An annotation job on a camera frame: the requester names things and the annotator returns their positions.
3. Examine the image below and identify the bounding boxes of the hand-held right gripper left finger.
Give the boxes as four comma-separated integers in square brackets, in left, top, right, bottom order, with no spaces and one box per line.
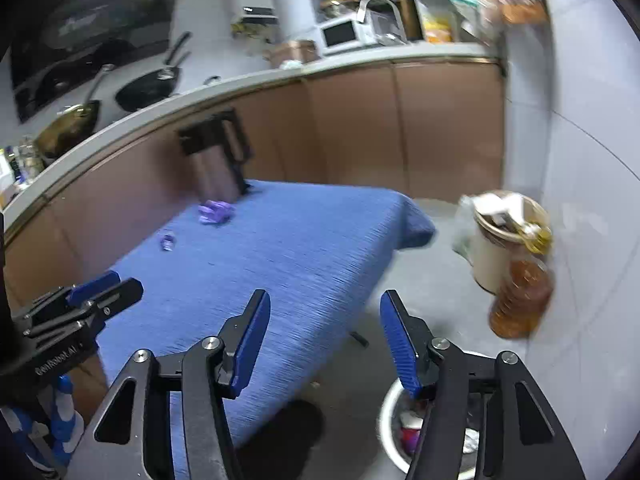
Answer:
[67,289,272,480]

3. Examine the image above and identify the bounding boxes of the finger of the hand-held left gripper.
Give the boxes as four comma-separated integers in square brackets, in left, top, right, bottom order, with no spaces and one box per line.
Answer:
[12,270,122,318]
[22,277,144,338]

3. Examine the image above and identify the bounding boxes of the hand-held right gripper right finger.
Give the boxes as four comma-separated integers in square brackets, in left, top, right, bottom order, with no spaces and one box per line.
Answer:
[380,289,586,480]

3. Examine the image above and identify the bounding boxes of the white trash bin black liner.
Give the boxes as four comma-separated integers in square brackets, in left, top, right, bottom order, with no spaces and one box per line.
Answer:
[379,350,501,480]

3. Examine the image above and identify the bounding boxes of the blue towel cloth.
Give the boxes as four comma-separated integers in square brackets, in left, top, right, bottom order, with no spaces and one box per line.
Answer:
[97,179,436,480]

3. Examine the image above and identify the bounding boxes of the crumpled purple wrapper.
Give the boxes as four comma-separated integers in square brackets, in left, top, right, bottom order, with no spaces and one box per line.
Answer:
[197,200,235,225]

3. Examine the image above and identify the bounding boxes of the cream bin full of waste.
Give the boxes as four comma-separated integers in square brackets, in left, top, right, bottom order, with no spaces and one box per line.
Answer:
[472,190,551,293]

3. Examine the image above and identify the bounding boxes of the amber cooking oil bottle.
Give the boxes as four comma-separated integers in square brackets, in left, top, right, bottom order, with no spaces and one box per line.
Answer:
[489,225,556,340]

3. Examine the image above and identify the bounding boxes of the condiment bottles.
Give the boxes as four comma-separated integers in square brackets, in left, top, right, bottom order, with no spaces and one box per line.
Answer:
[0,135,46,196]

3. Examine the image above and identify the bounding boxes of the black steel electric kettle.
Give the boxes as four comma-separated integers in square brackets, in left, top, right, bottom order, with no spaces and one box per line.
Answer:
[177,110,251,201]

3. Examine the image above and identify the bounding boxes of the black wok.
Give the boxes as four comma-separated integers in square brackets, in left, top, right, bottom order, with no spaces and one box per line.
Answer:
[115,32,193,112]

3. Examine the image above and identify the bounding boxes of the brown kitchen cabinet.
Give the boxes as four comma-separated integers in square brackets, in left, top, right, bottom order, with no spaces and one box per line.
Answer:
[0,57,506,311]

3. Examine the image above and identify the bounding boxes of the black range hood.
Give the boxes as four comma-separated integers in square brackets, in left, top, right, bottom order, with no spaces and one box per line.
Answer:
[10,0,186,123]

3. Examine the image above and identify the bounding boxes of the white microwave oven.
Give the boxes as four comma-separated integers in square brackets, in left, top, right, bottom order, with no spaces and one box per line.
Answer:
[320,15,373,56]

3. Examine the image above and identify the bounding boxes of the steel kitchen faucet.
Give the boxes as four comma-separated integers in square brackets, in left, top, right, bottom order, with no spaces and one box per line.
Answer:
[359,0,406,43]

